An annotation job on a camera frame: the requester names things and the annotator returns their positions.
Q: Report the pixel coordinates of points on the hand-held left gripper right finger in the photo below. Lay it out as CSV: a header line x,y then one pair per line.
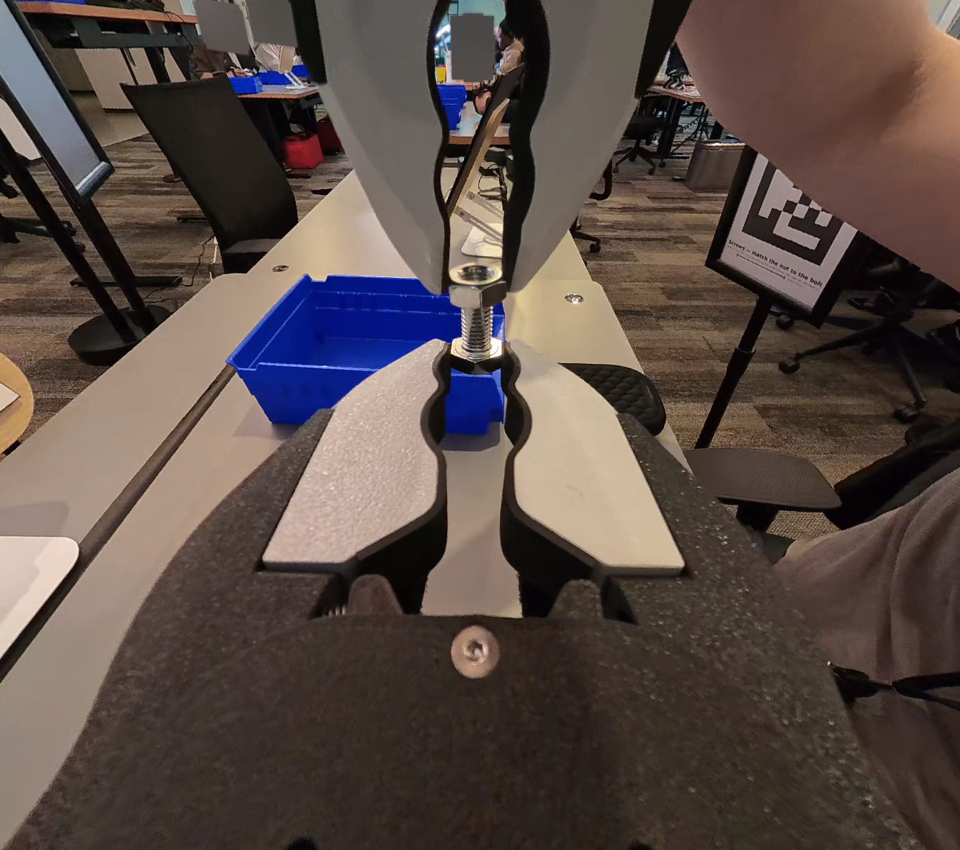
x,y
592,490

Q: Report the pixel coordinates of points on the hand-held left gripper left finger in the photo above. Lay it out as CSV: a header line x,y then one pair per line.
x,y
360,482

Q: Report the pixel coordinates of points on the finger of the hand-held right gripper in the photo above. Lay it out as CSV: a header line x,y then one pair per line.
x,y
375,39
592,39

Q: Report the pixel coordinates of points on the thick silver hex bolt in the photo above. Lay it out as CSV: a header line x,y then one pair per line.
x,y
478,325

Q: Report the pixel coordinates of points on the person's right forearm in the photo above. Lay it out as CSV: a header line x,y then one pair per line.
x,y
810,77

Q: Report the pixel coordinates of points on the black foam wrist pad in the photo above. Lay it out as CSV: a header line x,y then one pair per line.
x,y
622,396

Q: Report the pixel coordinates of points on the red bag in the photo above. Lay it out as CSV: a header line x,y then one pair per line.
x,y
304,150

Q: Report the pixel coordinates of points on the grey waste bin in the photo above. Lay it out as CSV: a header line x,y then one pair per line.
x,y
712,167

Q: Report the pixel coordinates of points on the wooden top desk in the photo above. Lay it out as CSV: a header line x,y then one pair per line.
x,y
90,13

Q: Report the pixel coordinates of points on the black framed panel stand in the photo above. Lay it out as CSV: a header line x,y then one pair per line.
x,y
45,99

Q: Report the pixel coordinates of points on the black framed tag sign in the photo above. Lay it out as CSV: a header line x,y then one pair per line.
x,y
787,227

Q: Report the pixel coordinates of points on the white board stand base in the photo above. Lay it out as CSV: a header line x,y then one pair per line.
x,y
34,580

